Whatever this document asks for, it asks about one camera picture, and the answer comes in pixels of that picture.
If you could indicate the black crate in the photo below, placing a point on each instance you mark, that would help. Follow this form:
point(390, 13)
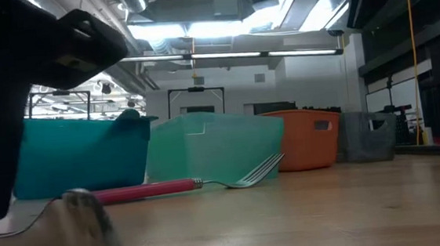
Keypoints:
point(405, 128)

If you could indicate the whiteboard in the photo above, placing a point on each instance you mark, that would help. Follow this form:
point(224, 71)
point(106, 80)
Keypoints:
point(377, 99)

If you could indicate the long ceiling light strip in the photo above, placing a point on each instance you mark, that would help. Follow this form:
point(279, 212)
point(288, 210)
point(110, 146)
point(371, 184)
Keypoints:
point(230, 54)

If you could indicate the light green plastic bin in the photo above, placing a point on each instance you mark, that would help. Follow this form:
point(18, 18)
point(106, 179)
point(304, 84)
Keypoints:
point(213, 143)

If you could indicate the grey plastic bin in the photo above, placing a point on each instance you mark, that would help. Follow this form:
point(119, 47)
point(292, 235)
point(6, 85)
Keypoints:
point(363, 143)

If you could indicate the black tripod stand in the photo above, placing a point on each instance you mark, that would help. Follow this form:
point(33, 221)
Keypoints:
point(389, 86)

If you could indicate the orange plastic bin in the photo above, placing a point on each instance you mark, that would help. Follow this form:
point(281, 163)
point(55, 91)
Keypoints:
point(304, 148)

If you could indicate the dark teal plastic bin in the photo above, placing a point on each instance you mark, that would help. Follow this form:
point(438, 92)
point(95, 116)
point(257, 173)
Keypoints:
point(81, 157)

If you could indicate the small black gantry frame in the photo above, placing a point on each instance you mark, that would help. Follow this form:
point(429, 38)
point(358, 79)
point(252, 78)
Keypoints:
point(195, 89)

